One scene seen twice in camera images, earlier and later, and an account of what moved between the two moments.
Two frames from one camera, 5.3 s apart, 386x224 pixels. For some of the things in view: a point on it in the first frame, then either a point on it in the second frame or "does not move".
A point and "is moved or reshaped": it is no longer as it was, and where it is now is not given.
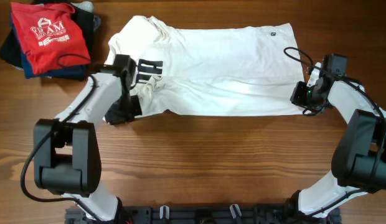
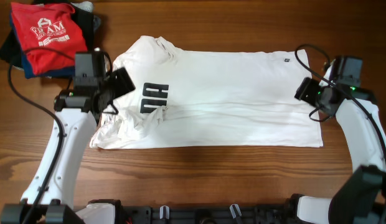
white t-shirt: (211, 70) is moved or reshaped
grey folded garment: (89, 6) does not move
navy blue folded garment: (76, 72) does not move
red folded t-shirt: (50, 35) does not move
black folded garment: (9, 50) does not move
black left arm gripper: (121, 113) → (103, 101)
